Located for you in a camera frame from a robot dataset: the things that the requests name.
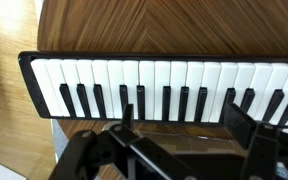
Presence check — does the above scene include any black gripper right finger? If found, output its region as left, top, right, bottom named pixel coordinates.
left=222, top=102, right=288, bottom=180

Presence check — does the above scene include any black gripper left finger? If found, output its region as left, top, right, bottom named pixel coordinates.
left=48, top=103, right=199, bottom=180

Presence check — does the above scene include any black and white keyboard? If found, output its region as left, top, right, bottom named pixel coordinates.
left=17, top=50, right=288, bottom=128

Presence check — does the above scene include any round wooden side table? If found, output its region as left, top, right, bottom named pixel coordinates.
left=36, top=0, right=288, bottom=180

